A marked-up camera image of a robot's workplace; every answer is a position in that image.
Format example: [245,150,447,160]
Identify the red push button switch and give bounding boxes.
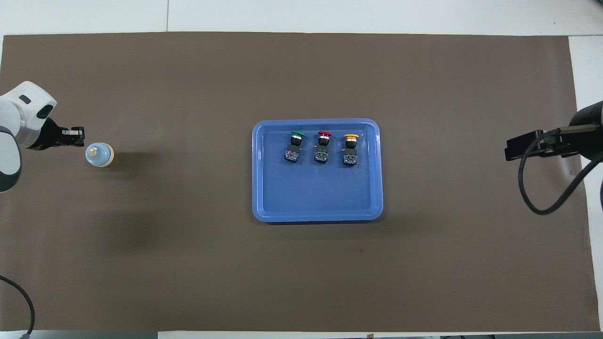
[314,131,333,164]

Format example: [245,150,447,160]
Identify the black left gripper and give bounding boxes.
[28,118,86,152]

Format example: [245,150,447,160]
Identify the green push button switch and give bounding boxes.
[284,130,306,164]

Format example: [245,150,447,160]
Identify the blue plastic tray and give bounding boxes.
[252,118,384,223]

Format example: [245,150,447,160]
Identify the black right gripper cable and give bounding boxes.
[518,129,603,216]

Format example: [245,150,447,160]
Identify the small blue white knob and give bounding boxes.
[85,142,115,169]

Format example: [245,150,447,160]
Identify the brown paper table mat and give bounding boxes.
[0,31,601,332]

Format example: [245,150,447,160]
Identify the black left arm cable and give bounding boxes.
[0,275,36,338]

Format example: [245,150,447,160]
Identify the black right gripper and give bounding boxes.
[505,101,603,162]

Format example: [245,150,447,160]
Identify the yellow push button switch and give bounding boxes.
[342,133,360,167]

